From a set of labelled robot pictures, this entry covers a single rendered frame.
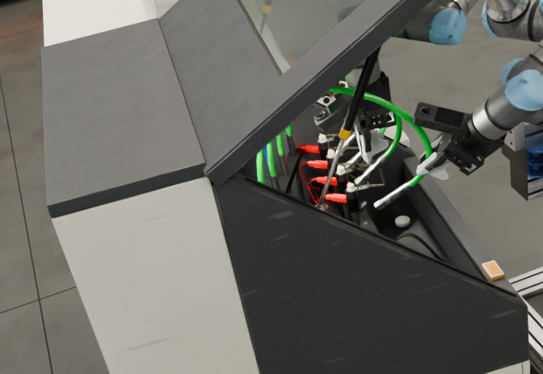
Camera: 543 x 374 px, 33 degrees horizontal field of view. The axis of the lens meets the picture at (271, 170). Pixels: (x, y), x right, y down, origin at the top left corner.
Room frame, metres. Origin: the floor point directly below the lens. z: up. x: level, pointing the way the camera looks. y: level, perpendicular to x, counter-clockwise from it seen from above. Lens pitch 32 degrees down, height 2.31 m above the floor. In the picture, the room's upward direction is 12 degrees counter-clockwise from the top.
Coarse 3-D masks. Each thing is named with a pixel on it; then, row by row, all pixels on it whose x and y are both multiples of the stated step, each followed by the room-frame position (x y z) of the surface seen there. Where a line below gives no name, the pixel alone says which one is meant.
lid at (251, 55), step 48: (192, 0) 2.00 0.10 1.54; (240, 0) 1.86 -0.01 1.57; (288, 0) 1.70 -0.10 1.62; (336, 0) 1.57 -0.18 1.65; (384, 0) 1.42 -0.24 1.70; (192, 48) 1.79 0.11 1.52; (240, 48) 1.63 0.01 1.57; (288, 48) 1.54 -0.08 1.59; (336, 48) 1.39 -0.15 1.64; (192, 96) 1.61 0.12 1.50; (240, 96) 1.48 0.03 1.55; (288, 96) 1.37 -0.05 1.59; (240, 144) 1.35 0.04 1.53
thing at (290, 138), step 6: (288, 126) 1.96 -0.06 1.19; (288, 132) 1.96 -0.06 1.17; (354, 132) 1.99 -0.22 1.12; (288, 138) 1.96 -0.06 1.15; (354, 138) 1.98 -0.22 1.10; (288, 144) 1.97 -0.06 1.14; (294, 144) 1.97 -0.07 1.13; (348, 144) 1.98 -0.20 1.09; (294, 150) 1.96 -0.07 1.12; (336, 150) 1.98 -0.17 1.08
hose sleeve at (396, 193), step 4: (404, 184) 1.63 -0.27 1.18; (408, 184) 1.63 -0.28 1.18; (400, 188) 1.63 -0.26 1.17; (404, 188) 1.63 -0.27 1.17; (408, 188) 1.62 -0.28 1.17; (392, 192) 1.64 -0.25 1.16; (396, 192) 1.63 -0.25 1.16; (400, 192) 1.63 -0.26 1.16; (404, 192) 1.63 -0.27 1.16; (388, 196) 1.64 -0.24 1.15; (392, 196) 1.63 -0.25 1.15; (396, 196) 1.63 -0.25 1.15; (384, 200) 1.64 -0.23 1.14; (388, 200) 1.64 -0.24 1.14; (392, 200) 1.63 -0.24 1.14; (384, 204) 1.64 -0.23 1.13
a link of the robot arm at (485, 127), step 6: (480, 108) 1.52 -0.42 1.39; (474, 114) 1.52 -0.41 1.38; (480, 114) 1.51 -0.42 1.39; (474, 120) 1.51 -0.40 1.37; (480, 120) 1.50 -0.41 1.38; (486, 120) 1.49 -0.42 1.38; (474, 126) 1.52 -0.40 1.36; (480, 126) 1.50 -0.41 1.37; (486, 126) 1.49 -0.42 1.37; (492, 126) 1.48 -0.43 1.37; (480, 132) 1.50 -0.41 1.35; (486, 132) 1.49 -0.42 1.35; (492, 132) 1.48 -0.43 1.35; (498, 132) 1.48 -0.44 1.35; (504, 132) 1.48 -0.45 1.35; (492, 138) 1.49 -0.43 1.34; (498, 138) 1.50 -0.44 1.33
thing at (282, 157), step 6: (384, 132) 1.91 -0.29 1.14; (276, 138) 1.89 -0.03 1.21; (282, 144) 1.88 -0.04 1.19; (282, 150) 1.88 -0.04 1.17; (282, 156) 1.88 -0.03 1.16; (354, 156) 1.91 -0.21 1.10; (360, 156) 1.90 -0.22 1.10; (282, 162) 1.88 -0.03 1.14; (282, 168) 1.88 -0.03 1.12; (348, 168) 1.90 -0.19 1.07; (282, 174) 1.88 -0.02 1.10
